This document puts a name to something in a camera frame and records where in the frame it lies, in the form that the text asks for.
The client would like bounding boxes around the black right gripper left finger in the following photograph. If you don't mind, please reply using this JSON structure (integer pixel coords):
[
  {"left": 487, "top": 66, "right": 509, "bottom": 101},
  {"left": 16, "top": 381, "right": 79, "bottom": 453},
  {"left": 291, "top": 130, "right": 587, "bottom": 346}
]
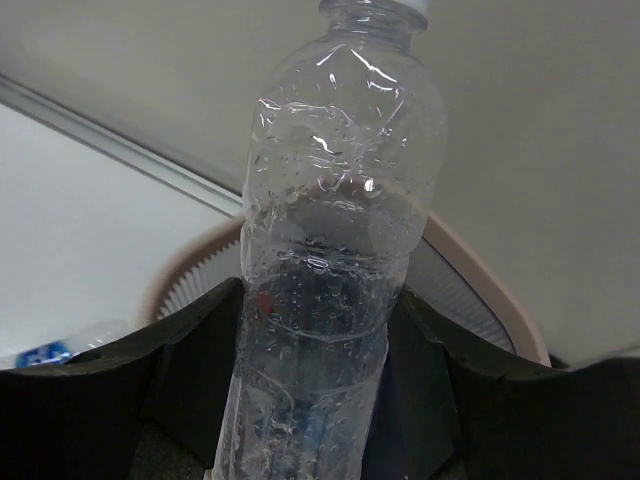
[{"left": 1, "top": 278, "right": 244, "bottom": 479}]

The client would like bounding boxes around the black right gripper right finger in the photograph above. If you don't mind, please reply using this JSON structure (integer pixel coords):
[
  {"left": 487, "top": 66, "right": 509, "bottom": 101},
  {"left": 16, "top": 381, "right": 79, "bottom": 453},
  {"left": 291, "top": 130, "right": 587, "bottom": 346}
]
[{"left": 369, "top": 292, "right": 639, "bottom": 479}]

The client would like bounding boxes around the clear crushed unlabelled bottle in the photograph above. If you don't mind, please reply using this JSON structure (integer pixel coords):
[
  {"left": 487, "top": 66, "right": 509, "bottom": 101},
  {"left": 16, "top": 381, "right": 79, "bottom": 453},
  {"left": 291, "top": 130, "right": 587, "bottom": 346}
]
[{"left": 211, "top": 1, "right": 446, "bottom": 479}]

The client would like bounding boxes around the grey mesh waste bin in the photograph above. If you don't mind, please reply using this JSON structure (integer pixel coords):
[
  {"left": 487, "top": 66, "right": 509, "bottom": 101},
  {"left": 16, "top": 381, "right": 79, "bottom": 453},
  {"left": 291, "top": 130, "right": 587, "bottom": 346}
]
[{"left": 139, "top": 214, "right": 550, "bottom": 365}]

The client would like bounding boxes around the clear bottle blue Aqua label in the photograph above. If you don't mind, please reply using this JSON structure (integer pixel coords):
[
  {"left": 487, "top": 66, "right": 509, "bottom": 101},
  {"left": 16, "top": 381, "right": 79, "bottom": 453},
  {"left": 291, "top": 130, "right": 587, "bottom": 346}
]
[{"left": 1, "top": 321, "right": 133, "bottom": 370}]

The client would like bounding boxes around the aluminium frame rail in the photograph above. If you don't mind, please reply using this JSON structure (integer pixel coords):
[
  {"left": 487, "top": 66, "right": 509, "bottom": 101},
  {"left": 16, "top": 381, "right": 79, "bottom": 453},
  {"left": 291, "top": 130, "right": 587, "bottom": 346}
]
[{"left": 1, "top": 76, "right": 241, "bottom": 217}]

